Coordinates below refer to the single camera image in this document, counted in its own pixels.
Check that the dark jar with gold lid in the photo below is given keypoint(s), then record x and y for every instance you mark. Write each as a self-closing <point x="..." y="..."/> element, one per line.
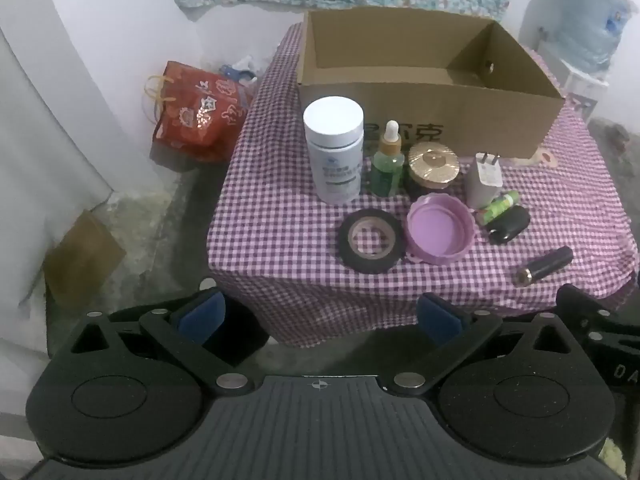
<point x="432" y="162"/>

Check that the dark shoes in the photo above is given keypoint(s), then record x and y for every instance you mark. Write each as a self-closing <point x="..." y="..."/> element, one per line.
<point x="618" y="133"/>

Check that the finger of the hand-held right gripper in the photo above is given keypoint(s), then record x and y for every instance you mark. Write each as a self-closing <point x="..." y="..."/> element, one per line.
<point x="575" y="305"/>

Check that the brown cardboard box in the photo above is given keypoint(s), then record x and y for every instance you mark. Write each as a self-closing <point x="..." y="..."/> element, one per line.
<point x="500" y="120"/>

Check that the white charger plug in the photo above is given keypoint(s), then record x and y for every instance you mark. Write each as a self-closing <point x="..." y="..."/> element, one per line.
<point x="482" y="185"/>

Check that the purple checked tablecloth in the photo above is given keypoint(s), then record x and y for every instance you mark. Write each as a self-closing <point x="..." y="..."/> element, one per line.
<point x="280" y="185"/>

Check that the white plastic bag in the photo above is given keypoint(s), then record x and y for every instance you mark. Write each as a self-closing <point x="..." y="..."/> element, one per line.
<point x="240" y="67"/>

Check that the black lipstick tube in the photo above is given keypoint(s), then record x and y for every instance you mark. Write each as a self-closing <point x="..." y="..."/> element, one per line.
<point x="547" y="265"/>

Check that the black tape roll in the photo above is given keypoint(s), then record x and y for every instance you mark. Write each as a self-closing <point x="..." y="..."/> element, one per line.
<point x="370" y="266"/>

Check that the green lip balm tube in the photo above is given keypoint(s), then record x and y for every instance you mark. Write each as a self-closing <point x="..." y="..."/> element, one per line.
<point x="495" y="207"/>

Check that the brown paper bag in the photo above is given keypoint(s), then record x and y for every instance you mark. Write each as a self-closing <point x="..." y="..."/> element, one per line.
<point x="82" y="260"/>

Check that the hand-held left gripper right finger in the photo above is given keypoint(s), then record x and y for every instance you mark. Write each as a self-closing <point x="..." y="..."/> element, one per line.
<point x="440" y="317"/>

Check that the white water dispenser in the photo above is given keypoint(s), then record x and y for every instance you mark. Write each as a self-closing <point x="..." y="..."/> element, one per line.
<point x="585" y="85"/>

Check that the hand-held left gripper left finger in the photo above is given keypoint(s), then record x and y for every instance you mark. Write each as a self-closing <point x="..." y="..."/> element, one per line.
<point x="200" y="312"/>

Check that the blue water jug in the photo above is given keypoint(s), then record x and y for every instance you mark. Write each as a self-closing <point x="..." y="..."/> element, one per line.
<point x="585" y="25"/>

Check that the white plastic bottle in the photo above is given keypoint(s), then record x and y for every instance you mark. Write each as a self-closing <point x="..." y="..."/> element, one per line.
<point x="332" y="160"/>

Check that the green dropper bottle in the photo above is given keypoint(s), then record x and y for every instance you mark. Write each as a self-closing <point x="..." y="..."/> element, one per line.
<point x="387" y="175"/>

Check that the black oval case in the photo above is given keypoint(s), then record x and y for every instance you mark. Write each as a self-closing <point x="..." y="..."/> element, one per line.
<point x="510" y="225"/>

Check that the red gift bag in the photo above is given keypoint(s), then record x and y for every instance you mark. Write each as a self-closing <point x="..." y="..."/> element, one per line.
<point x="195" y="120"/>

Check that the purple plastic lid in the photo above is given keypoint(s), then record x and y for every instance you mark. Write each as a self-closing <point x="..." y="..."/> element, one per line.
<point x="437" y="230"/>

